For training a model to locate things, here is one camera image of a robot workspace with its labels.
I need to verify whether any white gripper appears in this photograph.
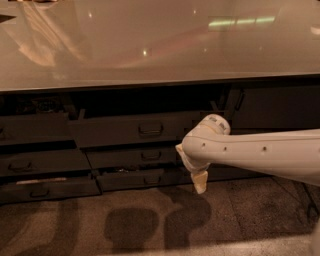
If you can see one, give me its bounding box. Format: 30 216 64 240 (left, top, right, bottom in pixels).
175 144 210 194

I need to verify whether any dark drawer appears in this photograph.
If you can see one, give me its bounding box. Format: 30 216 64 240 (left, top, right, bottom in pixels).
0 149 90 177
0 113 71 146
86 146 177 169
97 167 192 191
0 176 100 204
69 111 201 148

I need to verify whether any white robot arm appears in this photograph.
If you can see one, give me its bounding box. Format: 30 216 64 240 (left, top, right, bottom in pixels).
176 114 320 194

